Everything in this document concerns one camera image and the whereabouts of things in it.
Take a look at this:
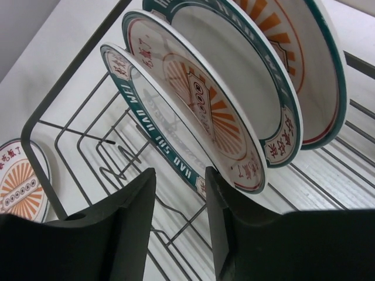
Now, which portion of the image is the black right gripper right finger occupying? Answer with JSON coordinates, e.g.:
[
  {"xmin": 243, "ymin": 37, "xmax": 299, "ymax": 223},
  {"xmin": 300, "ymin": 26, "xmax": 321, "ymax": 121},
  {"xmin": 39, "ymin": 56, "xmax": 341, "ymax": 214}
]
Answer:
[{"xmin": 206, "ymin": 167, "xmax": 374, "ymax": 280}]

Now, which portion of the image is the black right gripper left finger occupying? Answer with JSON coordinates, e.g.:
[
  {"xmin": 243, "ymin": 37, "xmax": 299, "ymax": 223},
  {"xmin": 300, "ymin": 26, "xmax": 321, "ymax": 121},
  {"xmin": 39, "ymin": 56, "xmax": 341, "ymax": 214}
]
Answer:
[{"xmin": 1, "ymin": 168, "xmax": 155, "ymax": 280}]

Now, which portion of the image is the orange sunburst plate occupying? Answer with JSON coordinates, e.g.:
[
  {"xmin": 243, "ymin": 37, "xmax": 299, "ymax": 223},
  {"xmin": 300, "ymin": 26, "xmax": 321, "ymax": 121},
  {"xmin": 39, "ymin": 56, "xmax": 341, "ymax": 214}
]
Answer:
[
  {"xmin": 122, "ymin": 9, "xmax": 267, "ymax": 194},
  {"xmin": 236, "ymin": 1, "xmax": 349, "ymax": 150},
  {"xmin": 1, "ymin": 139, "xmax": 49, "ymax": 222}
]

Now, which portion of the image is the green rim lettered plate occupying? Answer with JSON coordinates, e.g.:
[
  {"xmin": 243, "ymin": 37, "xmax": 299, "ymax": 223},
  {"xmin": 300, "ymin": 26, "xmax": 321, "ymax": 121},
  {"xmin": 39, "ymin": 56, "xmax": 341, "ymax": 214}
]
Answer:
[{"xmin": 100, "ymin": 43, "xmax": 212, "ymax": 198}]

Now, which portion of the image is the grey wire dish rack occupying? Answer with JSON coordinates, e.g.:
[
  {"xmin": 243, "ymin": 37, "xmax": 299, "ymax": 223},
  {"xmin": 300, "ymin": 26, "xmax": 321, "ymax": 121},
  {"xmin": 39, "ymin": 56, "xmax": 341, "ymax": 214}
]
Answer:
[{"xmin": 22, "ymin": 0, "xmax": 375, "ymax": 281}]

